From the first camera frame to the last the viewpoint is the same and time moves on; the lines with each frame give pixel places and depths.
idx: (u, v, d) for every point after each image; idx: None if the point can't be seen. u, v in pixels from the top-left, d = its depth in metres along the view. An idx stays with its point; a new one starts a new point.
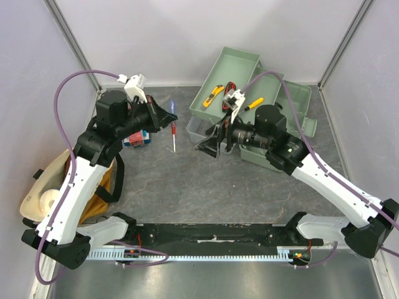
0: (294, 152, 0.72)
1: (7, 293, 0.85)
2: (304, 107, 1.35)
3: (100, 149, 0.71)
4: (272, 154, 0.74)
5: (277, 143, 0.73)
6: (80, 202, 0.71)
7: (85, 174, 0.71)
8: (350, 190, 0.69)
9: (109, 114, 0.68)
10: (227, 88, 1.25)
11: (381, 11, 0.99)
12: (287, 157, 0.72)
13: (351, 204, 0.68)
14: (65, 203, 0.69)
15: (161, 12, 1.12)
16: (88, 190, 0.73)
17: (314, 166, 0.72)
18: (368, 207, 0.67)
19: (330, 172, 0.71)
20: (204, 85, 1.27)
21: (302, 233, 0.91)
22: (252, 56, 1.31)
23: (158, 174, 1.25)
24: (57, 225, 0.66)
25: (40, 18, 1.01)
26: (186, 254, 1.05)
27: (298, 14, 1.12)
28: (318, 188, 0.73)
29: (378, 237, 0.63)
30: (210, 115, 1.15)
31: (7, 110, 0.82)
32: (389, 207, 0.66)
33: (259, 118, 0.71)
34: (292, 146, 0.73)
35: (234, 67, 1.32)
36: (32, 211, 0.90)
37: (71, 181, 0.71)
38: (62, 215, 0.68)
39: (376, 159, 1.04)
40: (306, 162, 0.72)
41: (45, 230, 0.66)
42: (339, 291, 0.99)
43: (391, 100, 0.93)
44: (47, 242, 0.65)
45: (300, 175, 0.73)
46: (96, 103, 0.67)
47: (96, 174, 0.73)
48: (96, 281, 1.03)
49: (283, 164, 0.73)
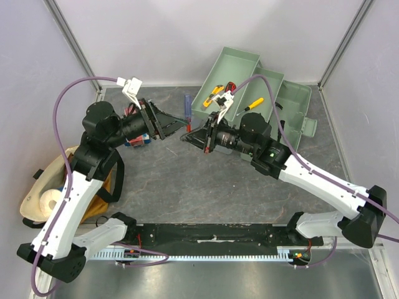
0: (278, 157, 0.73)
1: (7, 293, 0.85)
2: (304, 108, 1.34)
3: (96, 164, 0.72)
4: (257, 160, 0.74)
5: (262, 149, 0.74)
6: (76, 216, 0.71)
7: (81, 188, 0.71)
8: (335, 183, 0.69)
9: (96, 132, 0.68)
10: (227, 88, 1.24)
11: (381, 11, 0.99)
12: (270, 162, 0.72)
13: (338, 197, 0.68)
14: (60, 217, 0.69)
15: (161, 12, 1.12)
16: (84, 204, 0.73)
17: (296, 165, 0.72)
18: (355, 197, 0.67)
19: (313, 169, 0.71)
20: (204, 85, 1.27)
21: (302, 233, 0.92)
22: (252, 56, 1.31)
23: (158, 174, 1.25)
24: (52, 240, 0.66)
25: (41, 18, 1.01)
26: (186, 254, 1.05)
27: (298, 14, 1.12)
28: (305, 187, 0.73)
29: (371, 224, 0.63)
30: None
31: (6, 110, 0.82)
32: (374, 193, 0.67)
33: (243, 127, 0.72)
34: (275, 151, 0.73)
35: (234, 67, 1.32)
36: (32, 211, 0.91)
37: (67, 196, 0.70)
38: (57, 228, 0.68)
39: (376, 159, 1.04)
40: (290, 164, 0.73)
41: (41, 245, 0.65)
42: (339, 291, 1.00)
43: (391, 100, 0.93)
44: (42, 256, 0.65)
45: (287, 177, 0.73)
46: (83, 122, 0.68)
47: (93, 187, 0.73)
48: (96, 281, 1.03)
49: (269, 170, 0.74)
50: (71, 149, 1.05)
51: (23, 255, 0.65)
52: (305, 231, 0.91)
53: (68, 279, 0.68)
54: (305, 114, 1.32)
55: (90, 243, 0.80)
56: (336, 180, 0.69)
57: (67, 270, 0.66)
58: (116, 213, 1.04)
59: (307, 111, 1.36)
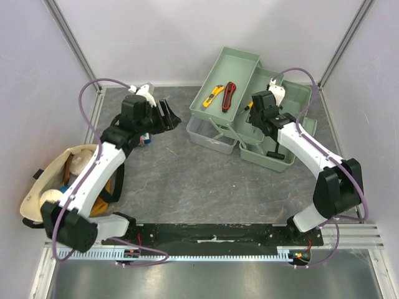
0: (282, 121, 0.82)
1: (7, 293, 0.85)
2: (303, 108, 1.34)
3: (125, 139, 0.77)
4: (262, 121, 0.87)
5: (267, 113, 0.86)
6: (101, 179, 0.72)
7: (111, 154, 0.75)
8: (317, 147, 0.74)
9: (134, 113, 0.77)
10: (228, 88, 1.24)
11: (381, 12, 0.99)
12: (271, 123, 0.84)
13: (315, 157, 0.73)
14: (89, 178, 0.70)
15: (161, 12, 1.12)
16: (109, 172, 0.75)
17: (292, 128, 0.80)
18: (327, 160, 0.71)
19: (303, 134, 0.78)
20: (205, 83, 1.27)
21: (298, 227, 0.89)
22: (252, 56, 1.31)
23: (158, 174, 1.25)
24: (80, 195, 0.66)
25: (41, 18, 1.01)
26: (186, 254, 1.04)
27: (298, 14, 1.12)
28: (295, 150, 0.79)
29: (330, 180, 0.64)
30: (211, 114, 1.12)
31: (6, 110, 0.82)
32: (348, 162, 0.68)
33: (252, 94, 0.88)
34: (279, 116, 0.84)
35: (234, 67, 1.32)
36: (32, 211, 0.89)
37: (98, 159, 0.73)
38: (85, 187, 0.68)
39: (376, 159, 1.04)
40: (288, 126, 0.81)
41: (68, 199, 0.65)
42: (339, 290, 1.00)
43: (391, 100, 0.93)
44: (68, 210, 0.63)
45: (282, 139, 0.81)
46: (123, 102, 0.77)
47: (119, 158, 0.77)
48: (96, 281, 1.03)
49: (270, 131, 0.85)
50: (71, 149, 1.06)
51: (46, 210, 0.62)
52: (301, 223, 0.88)
53: (80, 246, 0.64)
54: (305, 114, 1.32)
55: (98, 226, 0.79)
56: (318, 145, 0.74)
57: (86, 231, 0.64)
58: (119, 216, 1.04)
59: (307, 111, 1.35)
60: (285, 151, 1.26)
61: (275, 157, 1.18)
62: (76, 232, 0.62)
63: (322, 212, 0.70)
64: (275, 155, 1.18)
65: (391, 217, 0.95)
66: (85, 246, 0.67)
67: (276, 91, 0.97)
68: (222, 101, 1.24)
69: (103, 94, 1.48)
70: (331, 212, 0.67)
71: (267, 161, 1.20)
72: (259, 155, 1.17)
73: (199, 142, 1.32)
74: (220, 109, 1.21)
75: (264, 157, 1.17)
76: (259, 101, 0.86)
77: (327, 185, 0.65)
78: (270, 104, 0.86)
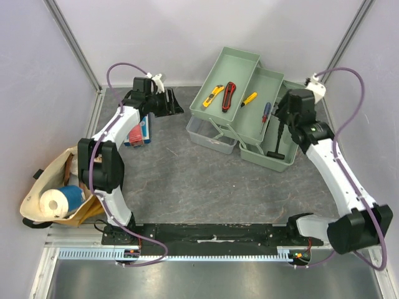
0: (318, 133, 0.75)
1: (7, 293, 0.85)
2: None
3: (139, 106, 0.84)
4: (295, 127, 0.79)
5: (302, 118, 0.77)
6: (124, 129, 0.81)
7: (132, 111, 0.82)
8: (350, 180, 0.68)
9: (146, 86, 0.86)
10: (227, 88, 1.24)
11: (381, 12, 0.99)
12: (306, 134, 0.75)
13: (345, 193, 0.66)
14: (117, 124, 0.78)
15: (161, 12, 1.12)
16: (131, 124, 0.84)
17: (328, 148, 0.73)
18: (358, 200, 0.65)
19: (338, 159, 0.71)
20: (205, 83, 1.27)
21: (299, 227, 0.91)
22: (252, 56, 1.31)
23: (158, 174, 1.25)
24: (111, 134, 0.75)
25: (40, 18, 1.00)
26: (186, 254, 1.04)
27: (298, 13, 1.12)
28: (324, 172, 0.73)
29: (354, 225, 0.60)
30: (211, 114, 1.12)
31: (7, 110, 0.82)
32: (379, 209, 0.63)
33: (290, 93, 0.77)
34: (316, 127, 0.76)
35: (234, 67, 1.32)
36: (32, 211, 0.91)
37: (121, 113, 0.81)
38: (113, 129, 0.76)
39: (376, 159, 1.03)
40: (324, 142, 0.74)
41: (101, 135, 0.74)
42: (339, 291, 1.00)
43: (391, 100, 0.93)
44: (101, 144, 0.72)
45: (313, 154, 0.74)
46: (135, 78, 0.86)
47: (136, 118, 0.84)
48: (96, 281, 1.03)
49: (301, 140, 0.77)
50: (71, 149, 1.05)
51: (82, 144, 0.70)
52: (302, 225, 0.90)
53: (110, 179, 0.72)
54: None
55: (108, 199, 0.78)
56: (352, 180, 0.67)
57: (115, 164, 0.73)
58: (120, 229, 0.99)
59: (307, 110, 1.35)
60: (285, 152, 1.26)
61: (275, 156, 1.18)
62: (109, 162, 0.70)
63: (333, 243, 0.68)
64: (275, 155, 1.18)
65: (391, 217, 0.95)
66: (115, 182, 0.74)
67: (315, 90, 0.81)
68: (222, 101, 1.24)
69: (103, 94, 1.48)
70: (344, 250, 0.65)
71: (267, 161, 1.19)
72: (259, 155, 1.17)
73: (199, 142, 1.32)
74: (220, 109, 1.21)
75: (264, 157, 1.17)
76: (297, 102, 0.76)
77: (350, 229, 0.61)
78: (308, 109, 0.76)
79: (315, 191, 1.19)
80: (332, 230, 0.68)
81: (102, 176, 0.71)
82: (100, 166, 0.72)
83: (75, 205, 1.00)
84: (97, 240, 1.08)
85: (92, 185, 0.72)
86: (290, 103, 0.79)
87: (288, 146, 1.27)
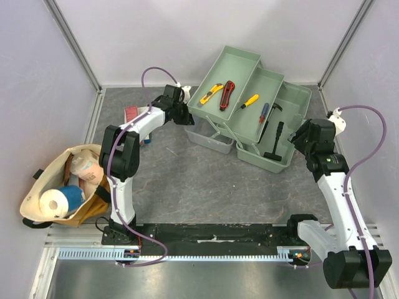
0: (332, 165, 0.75)
1: (7, 293, 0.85)
2: (303, 109, 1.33)
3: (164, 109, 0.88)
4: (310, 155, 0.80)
5: (319, 147, 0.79)
6: (148, 128, 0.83)
7: (159, 112, 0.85)
8: (353, 218, 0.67)
9: (175, 94, 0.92)
10: (225, 87, 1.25)
11: (381, 11, 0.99)
12: (320, 162, 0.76)
13: (346, 229, 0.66)
14: (144, 118, 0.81)
15: (161, 12, 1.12)
16: (155, 125, 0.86)
17: (339, 182, 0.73)
18: (358, 239, 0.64)
19: (347, 194, 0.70)
20: (204, 80, 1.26)
21: (298, 230, 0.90)
22: (253, 56, 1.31)
23: (158, 174, 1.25)
24: (137, 126, 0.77)
25: (40, 18, 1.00)
26: (186, 254, 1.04)
27: (298, 14, 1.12)
28: (330, 204, 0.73)
29: (348, 265, 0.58)
30: (207, 112, 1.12)
31: (6, 110, 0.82)
32: (378, 253, 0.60)
33: (312, 121, 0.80)
34: (331, 158, 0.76)
35: (234, 66, 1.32)
36: (31, 211, 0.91)
37: (149, 111, 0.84)
38: (140, 123, 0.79)
39: (376, 159, 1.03)
40: (336, 174, 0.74)
41: (129, 125, 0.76)
42: (338, 290, 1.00)
43: (391, 100, 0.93)
44: (126, 132, 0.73)
45: (323, 184, 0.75)
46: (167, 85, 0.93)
47: (161, 119, 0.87)
48: (96, 281, 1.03)
49: (314, 168, 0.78)
50: (71, 149, 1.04)
51: (110, 130, 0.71)
52: (302, 230, 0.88)
53: (128, 167, 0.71)
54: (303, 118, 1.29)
55: (119, 189, 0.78)
56: (356, 218, 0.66)
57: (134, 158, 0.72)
58: (118, 229, 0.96)
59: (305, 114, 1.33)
60: (282, 153, 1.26)
61: (272, 157, 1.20)
62: (130, 151, 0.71)
63: (326, 275, 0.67)
64: (271, 156, 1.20)
65: (391, 217, 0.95)
66: (131, 171, 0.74)
67: (335, 122, 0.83)
68: (219, 100, 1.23)
69: (103, 94, 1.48)
70: (334, 286, 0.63)
71: (263, 162, 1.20)
72: (255, 155, 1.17)
73: (199, 142, 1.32)
74: (217, 108, 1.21)
75: (259, 157, 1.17)
76: (315, 131, 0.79)
77: (344, 268, 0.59)
78: (326, 140, 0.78)
79: (315, 191, 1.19)
80: (327, 261, 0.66)
81: (120, 163, 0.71)
82: (121, 154, 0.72)
83: (75, 205, 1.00)
84: (97, 240, 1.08)
85: (109, 170, 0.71)
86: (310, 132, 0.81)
87: (285, 147, 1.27)
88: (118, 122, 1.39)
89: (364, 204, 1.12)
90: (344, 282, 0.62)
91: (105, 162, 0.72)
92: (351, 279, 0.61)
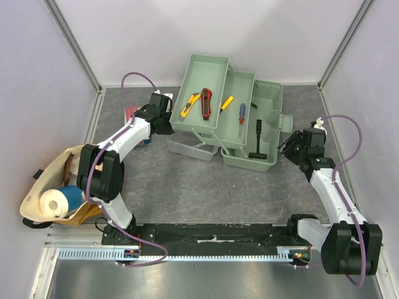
0: (322, 163, 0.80)
1: (7, 293, 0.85)
2: (277, 104, 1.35)
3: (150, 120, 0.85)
4: (303, 157, 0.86)
5: (311, 151, 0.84)
6: (131, 142, 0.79)
7: (142, 124, 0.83)
8: (343, 199, 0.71)
9: (162, 103, 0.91)
10: (204, 95, 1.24)
11: (381, 11, 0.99)
12: (310, 162, 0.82)
13: (336, 208, 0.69)
14: (125, 133, 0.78)
15: (161, 12, 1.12)
16: (137, 139, 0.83)
17: (328, 174, 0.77)
18: (348, 215, 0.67)
19: (336, 182, 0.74)
20: (180, 93, 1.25)
21: (298, 228, 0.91)
22: (222, 60, 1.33)
23: (158, 174, 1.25)
24: (116, 142, 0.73)
25: (40, 18, 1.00)
26: (186, 254, 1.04)
27: (298, 13, 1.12)
28: (323, 195, 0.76)
29: (340, 237, 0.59)
30: (193, 124, 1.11)
31: (7, 110, 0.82)
32: (368, 227, 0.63)
33: (305, 129, 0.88)
34: (321, 159, 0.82)
35: (207, 74, 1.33)
36: (31, 211, 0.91)
37: (132, 124, 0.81)
38: (121, 139, 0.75)
39: (376, 159, 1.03)
40: (325, 170, 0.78)
41: (108, 142, 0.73)
42: (338, 290, 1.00)
43: (391, 100, 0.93)
44: (105, 152, 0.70)
45: (315, 180, 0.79)
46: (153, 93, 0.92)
47: (146, 131, 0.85)
48: (96, 282, 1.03)
49: (306, 169, 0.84)
50: (71, 149, 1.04)
51: (87, 150, 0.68)
52: (302, 227, 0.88)
53: (107, 190, 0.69)
54: (279, 111, 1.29)
55: (106, 207, 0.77)
56: (345, 198, 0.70)
57: (113, 180, 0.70)
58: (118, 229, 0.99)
59: (281, 107, 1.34)
60: (266, 151, 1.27)
61: (257, 156, 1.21)
62: (109, 174, 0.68)
63: (324, 264, 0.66)
64: (257, 156, 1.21)
65: (391, 217, 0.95)
66: (111, 193, 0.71)
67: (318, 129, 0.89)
68: (200, 109, 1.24)
69: (103, 94, 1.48)
70: (331, 270, 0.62)
71: (250, 164, 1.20)
72: (241, 159, 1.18)
73: (186, 154, 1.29)
74: (198, 118, 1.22)
75: (248, 160, 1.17)
76: (307, 136, 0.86)
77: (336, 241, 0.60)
78: (317, 144, 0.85)
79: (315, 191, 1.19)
80: (324, 248, 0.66)
81: (99, 185, 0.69)
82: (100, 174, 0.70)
83: (75, 206, 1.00)
84: (97, 240, 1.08)
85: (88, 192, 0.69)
86: (303, 138, 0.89)
87: (268, 144, 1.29)
88: (118, 122, 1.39)
89: (364, 204, 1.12)
90: (340, 261, 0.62)
91: (84, 184, 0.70)
92: (348, 259, 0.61)
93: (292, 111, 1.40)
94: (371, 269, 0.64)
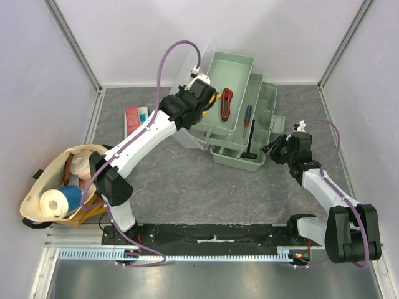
0: (310, 166, 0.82)
1: (7, 293, 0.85)
2: (272, 106, 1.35)
3: (179, 112, 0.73)
4: (292, 162, 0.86)
5: (300, 156, 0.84)
6: (146, 147, 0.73)
7: (162, 124, 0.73)
8: (335, 190, 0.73)
9: (202, 94, 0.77)
10: (224, 95, 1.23)
11: (381, 11, 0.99)
12: (299, 167, 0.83)
13: (330, 197, 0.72)
14: (137, 141, 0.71)
15: (161, 12, 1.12)
16: (158, 141, 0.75)
17: (314, 173, 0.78)
18: (342, 200, 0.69)
19: (325, 177, 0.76)
20: None
21: (298, 227, 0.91)
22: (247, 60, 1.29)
23: (158, 174, 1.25)
24: (122, 156, 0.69)
25: (40, 19, 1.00)
26: (186, 254, 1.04)
27: (298, 14, 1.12)
28: (317, 194, 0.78)
29: (338, 218, 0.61)
30: (211, 126, 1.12)
31: (7, 110, 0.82)
32: (364, 208, 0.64)
33: (292, 134, 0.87)
34: (308, 162, 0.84)
35: (227, 71, 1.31)
36: (32, 212, 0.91)
37: (149, 126, 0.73)
38: (130, 149, 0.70)
39: (376, 158, 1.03)
40: (314, 170, 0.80)
41: (113, 156, 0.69)
42: (338, 290, 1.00)
43: (391, 100, 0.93)
44: (109, 167, 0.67)
45: (307, 182, 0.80)
46: (195, 80, 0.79)
47: (171, 129, 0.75)
48: (96, 282, 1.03)
49: (296, 174, 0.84)
50: (71, 149, 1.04)
51: (94, 159, 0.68)
52: (302, 226, 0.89)
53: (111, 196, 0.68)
54: (272, 113, 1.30)
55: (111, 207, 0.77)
56: (338, 189, 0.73)
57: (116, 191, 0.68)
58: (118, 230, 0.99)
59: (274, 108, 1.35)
60: (257, 151, 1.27)
61: (247, 156, 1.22)
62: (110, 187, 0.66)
63: (330, 256, 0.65)
64: (248, 155, 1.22)
65: (391, 217, 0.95)
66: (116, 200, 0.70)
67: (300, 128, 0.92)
68: (218, 109, 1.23)
69: (103, 94, 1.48)
70: (338, 260, 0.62)
71: (244, 164, 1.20)
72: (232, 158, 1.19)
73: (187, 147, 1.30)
74: (216, 118, 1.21)
75: (239, 160, 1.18)
76: (295, 141, 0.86)
77: (336, 223, 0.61)
78: (305, 149, 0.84)
79: None
80: (326, 240, 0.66)
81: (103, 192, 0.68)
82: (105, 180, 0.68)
83: (76, 205, 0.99)
84: (97, 240, 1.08)
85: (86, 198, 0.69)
86: (291, 142, 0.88)
87: (259, 144, 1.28)
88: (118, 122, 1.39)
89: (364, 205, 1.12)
90: (344, 244, 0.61)
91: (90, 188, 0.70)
92: (351, 244, 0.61)
93: (292, 111, 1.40)
94: (376, 254, 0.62)
